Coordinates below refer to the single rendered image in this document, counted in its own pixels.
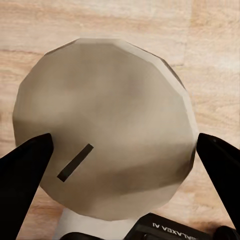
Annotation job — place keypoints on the pillar candle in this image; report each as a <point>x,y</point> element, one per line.
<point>123,129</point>

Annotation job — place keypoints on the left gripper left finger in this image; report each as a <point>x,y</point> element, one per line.
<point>21,172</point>

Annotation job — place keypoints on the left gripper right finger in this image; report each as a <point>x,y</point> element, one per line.
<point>222,163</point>

